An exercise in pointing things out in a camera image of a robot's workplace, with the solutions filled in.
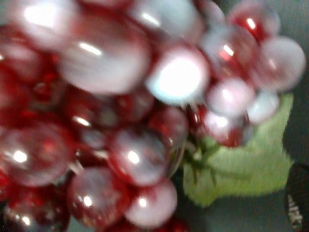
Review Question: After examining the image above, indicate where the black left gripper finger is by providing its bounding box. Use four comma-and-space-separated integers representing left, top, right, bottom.
284, 163, 309, 232

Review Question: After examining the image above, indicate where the red artificial grape bunch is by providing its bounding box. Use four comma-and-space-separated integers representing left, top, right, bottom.
0, 0, 307, 232

